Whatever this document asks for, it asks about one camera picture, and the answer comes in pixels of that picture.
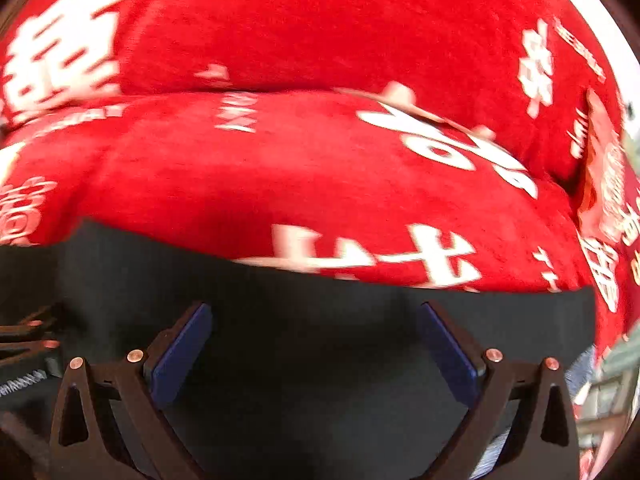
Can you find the black pants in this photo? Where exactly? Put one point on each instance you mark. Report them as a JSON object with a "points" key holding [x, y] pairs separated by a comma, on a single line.
{"points": [[320, 330]]}

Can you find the green blurry object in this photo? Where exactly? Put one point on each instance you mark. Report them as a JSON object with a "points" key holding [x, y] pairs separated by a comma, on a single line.
{"points": [[617, 370]]}

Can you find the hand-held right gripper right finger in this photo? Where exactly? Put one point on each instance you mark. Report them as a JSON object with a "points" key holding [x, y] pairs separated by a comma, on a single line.
{"points": [[447, 355]]}

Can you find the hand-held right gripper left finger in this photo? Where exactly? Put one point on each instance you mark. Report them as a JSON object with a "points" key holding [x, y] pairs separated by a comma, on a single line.
{"points": [[182, 355]]}

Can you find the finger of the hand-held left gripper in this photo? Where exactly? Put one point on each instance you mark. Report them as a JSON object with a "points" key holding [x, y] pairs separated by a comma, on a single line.
{"points": [[30, 347], [22, 324]]}

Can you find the blue striped cloth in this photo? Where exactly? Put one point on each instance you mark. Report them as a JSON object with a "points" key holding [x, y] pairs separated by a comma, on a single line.
{"points": [[492, 455]]}

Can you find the red gold printed cloth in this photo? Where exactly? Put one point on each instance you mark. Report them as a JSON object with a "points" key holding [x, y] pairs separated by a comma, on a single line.
{"points": [[607, 180]]}

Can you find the red printed blanket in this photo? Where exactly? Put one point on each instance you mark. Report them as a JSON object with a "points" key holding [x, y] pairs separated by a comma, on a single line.
{"points": [[310, 160]]}

